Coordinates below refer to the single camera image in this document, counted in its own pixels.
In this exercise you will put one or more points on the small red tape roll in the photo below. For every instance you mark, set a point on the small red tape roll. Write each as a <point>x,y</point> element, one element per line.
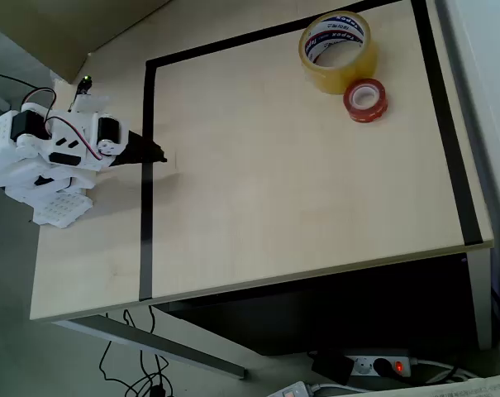
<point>365,109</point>

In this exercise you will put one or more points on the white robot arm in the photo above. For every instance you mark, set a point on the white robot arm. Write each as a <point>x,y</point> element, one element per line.
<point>1,165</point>

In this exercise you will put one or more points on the large yellow tape roll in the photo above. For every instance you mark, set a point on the large yellow tape roll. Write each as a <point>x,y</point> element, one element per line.
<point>340,78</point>

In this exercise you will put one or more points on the brown cardboard box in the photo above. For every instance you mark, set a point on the brown cardboard box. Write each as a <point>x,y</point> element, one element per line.
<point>47,29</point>

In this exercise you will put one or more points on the grey table leg beam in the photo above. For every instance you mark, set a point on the grey table leg beam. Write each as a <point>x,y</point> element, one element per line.
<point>158,343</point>

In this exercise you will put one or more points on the black floor charger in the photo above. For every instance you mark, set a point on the black floor charger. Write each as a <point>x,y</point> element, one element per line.
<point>158,390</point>

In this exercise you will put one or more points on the white switched power strip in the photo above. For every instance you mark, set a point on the white switched power strip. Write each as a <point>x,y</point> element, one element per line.
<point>293,390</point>

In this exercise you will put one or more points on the black power adapter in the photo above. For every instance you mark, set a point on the black power adapter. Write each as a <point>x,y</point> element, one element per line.
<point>332,368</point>

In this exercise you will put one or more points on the black plug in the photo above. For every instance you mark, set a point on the black plug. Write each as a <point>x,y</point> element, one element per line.
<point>382,367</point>

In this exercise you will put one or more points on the grey upright table leg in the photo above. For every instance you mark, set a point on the grey upright table leg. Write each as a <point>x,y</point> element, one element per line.
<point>479,297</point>

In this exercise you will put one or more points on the printed paper sheet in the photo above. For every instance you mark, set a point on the printed paper sheet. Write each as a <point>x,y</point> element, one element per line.
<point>460,388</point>

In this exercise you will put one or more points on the wrist camera with green LED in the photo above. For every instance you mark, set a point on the wrist camera with green LED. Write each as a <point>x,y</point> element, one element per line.
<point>84,84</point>

